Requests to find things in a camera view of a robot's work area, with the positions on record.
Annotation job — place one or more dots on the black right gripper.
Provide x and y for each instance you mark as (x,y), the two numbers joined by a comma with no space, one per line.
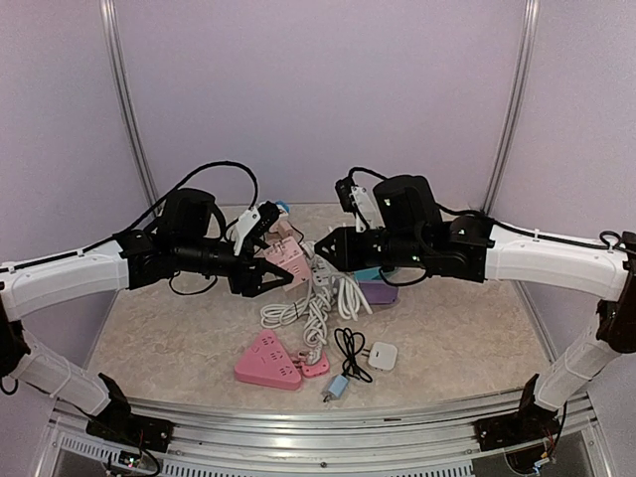
(346,256)

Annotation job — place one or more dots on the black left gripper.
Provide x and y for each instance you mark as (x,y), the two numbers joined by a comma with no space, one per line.
(248,282)

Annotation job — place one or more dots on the pink cube socket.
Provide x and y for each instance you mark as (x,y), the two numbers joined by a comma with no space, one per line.
(289,255)

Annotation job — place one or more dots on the pink triangular power strip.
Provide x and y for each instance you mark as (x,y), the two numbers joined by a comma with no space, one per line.
(266,363)

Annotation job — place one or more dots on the pink square plug adapter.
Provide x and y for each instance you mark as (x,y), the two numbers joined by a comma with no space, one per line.
(318,369)

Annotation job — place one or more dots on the white plug adapter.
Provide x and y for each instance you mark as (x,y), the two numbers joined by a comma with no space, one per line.
(381,356)

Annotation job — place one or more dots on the light blue plug adapter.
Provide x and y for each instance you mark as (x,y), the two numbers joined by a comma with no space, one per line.
(335,388)

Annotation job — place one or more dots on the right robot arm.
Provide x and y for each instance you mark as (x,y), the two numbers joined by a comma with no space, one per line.
(475,247)

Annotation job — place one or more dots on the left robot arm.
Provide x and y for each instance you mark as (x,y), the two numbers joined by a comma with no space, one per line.
(27,287)

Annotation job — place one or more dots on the blue plug on cube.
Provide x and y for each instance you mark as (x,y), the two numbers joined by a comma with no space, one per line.
(283,206)

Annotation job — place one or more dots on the teal power strip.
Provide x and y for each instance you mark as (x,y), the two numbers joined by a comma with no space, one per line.
(379,274)

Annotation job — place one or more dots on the purple power strip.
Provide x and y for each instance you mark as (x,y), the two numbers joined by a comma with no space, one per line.
(376,292)

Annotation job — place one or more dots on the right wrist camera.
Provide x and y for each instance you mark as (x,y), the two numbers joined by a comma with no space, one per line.
(356,201)

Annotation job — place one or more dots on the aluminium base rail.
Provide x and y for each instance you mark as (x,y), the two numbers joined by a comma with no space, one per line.
(437,439)

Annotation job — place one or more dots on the aluminium frame post right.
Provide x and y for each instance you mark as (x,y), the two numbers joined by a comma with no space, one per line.
(515,103)

